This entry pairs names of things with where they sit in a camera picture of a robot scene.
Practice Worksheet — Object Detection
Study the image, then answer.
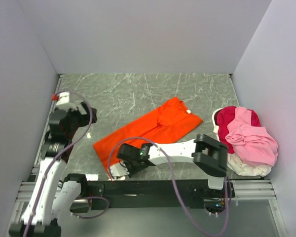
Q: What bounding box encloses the orange t shirt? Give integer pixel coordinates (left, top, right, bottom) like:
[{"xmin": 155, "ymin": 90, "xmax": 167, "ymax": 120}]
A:
[{"xmin": 93, "ymin": 96, "xmax": 203, "ymax": 171}]

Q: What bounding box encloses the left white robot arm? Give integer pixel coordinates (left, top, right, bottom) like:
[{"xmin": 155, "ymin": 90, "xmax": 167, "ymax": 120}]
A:
[{"xmin": 8, "ymin": 101, "xmax": 97, "ymax": 237}]

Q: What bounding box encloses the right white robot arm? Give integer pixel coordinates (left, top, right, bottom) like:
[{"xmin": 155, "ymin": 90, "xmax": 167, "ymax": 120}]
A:
[{"xmin": 110, "ymin": 134, "xmax": 228, "ymax": 197}]

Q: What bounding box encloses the white laundry basket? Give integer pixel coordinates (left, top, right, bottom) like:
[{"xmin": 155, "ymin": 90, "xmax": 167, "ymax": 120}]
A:
[{"xmin": 212, "ymin": 108, "xmax": 222, "ymax": 141}]

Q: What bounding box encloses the white t shirt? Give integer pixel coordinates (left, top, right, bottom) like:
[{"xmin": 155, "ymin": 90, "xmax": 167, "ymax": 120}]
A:
[{"xmin": 227, "ymin": 153, "xmax": 272, "ymax": 177}]

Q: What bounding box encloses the magenta t shirt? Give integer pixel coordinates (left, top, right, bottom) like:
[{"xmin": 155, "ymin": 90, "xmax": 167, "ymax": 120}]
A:
[{"xmin": 216, "ymin": 106, "xmax": 261, "ymax": 154}]

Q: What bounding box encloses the pink t shirt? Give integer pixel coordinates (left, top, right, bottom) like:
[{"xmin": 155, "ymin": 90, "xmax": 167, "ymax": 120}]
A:
[{"xmin": 225, "ymin": 107, "xmax": 278, "ymax": 166}]

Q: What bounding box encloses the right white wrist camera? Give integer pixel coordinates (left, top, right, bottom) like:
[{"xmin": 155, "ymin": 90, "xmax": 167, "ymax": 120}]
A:
[{"xmin": 110, "ymin": 163, "xmax": 129, "ymax": 181}]

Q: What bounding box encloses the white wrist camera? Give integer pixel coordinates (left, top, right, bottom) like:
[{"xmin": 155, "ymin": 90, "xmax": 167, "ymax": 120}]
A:
[
  {"xmin": 110, "ymin": 163, "xmax": 129, "ymax": 181},
  {"xmin": 52, "ymin": 92, "xmax": 78, "ymax": 112}
]

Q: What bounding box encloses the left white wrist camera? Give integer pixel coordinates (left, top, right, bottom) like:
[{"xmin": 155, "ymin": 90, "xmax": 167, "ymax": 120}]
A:
[{"xmin": 52, "ymin": 92, "xmax": 78, "ymax": 112}]

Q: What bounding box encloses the black base frame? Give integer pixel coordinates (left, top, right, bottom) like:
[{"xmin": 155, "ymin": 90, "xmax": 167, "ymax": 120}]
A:
[{"xmin": 68, "ymin": 179, "xmax": 235, "ymax": 213}]

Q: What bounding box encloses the aluminium rail frame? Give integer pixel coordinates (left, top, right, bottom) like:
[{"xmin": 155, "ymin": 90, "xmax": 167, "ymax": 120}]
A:
[{"xmin": 4, "ymin": 74, "xmax": 287, "ymax": 237}]

